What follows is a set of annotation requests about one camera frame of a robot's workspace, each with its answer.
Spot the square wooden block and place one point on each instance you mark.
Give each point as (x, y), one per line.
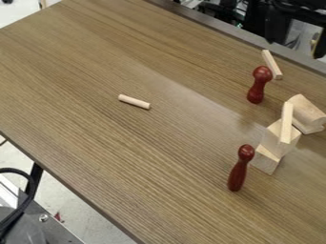
(274, 147)

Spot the small wooden cylinder dowel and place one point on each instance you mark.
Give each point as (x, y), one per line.
(134, 101)

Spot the red wooden peg figure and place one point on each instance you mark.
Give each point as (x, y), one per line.
(240, 169)
(258, 85)

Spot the thin rectangular wooden stick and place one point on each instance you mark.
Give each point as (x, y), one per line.
(271, 64)

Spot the flat rectangular wooden bar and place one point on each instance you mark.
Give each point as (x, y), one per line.
(287, 122)

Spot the large rounded wooden block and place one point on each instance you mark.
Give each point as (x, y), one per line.
(307, 114)

